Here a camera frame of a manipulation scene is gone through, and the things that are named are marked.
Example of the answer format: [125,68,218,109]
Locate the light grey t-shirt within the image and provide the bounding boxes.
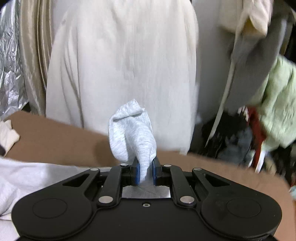
[1,100,170,240]

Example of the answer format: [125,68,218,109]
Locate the dark clothes pile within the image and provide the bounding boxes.
[198,111,254,167]

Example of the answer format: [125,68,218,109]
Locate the brown cardboard sheet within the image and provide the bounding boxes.
[7,111,295,240]

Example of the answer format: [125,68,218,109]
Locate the red and white cloth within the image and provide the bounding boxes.
[238,106,267,173]

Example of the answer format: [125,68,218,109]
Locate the cream folded cloth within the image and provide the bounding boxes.
[0,120,20,156]

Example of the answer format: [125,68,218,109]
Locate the light green cloth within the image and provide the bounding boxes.
[257,55,295,151]

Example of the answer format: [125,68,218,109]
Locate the white hanging garment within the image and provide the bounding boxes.
[46,1,199,153]

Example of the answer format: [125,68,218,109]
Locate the silver foil sheet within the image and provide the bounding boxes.
[1,1,28,120]

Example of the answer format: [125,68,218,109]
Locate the cream hanging garment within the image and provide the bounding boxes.
[218,0,273,38]

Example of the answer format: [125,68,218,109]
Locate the beige curtain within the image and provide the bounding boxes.
[18,0,53,115]

